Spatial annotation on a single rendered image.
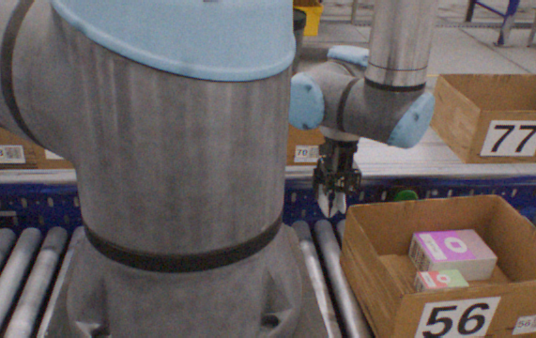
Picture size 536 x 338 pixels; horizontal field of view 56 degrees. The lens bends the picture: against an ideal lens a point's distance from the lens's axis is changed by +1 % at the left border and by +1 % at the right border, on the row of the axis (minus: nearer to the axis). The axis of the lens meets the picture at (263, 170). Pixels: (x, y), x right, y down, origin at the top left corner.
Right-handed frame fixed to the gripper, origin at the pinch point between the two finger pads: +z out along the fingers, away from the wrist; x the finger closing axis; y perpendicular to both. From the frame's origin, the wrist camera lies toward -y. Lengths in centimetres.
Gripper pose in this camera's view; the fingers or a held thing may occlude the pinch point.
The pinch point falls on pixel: (328, 209)
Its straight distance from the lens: 112.6
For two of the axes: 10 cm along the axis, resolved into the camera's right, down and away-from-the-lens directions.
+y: 1.3, 5.1, -8.5
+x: 9.9, -0.3, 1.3
